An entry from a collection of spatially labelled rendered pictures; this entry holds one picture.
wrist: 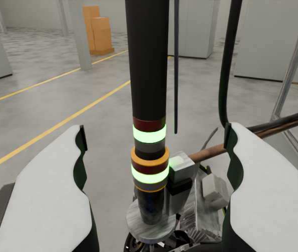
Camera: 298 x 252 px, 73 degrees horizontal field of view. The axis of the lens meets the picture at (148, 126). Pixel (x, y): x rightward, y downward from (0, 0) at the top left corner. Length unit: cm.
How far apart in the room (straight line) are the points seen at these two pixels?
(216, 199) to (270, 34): 503
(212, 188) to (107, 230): 142
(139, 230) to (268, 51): 548
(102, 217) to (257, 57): 485
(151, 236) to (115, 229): 175
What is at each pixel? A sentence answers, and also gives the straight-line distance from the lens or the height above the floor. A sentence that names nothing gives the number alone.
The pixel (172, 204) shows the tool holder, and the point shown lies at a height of 149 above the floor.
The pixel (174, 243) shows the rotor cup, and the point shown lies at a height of 123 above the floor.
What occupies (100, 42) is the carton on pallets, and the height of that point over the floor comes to 43.
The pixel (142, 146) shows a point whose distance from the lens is 21.
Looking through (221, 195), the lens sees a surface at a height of 115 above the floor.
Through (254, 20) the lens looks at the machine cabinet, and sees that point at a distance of 556.
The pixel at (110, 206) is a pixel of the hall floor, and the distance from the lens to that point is 218.
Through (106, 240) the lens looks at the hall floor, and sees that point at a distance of 200.
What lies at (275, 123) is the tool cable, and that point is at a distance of 36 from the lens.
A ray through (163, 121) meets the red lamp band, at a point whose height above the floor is 162.
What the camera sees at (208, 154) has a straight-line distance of 28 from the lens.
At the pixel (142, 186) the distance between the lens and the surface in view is 24.
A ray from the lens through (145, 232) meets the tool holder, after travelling 30.
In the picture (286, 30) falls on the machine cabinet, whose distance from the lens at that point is 560.
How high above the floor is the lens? 172
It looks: 32 degrees down
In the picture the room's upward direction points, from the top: 1 degrees counter-clockwise
